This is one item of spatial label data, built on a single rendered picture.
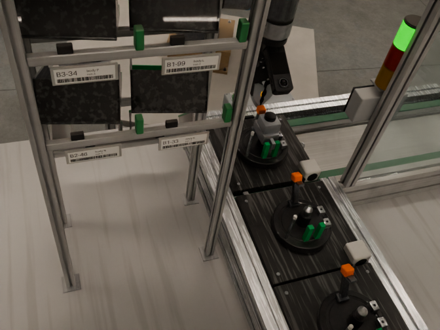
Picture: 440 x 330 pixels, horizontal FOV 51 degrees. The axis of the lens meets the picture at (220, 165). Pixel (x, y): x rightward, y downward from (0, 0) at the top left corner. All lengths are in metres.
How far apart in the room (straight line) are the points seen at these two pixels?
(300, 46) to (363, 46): 1.88
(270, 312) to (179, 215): 0.37
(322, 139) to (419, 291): 0.49
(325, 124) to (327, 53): 2.11
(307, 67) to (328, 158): 0.52
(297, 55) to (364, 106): 0.79
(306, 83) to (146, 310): 0.99
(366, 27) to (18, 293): 3.37
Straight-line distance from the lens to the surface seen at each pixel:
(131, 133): 0.76
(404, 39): 1.00
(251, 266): 1.05
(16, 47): 0.64
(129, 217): 1.21
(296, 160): 1.25
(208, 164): 1.19
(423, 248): 1.36
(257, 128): 1.19
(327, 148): 1.39
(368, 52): 3.68
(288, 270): 1.04
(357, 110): 1.07
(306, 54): 1.85
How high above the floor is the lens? 1.85
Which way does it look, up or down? 48 degrees down
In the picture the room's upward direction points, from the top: 11 degrees clockwise
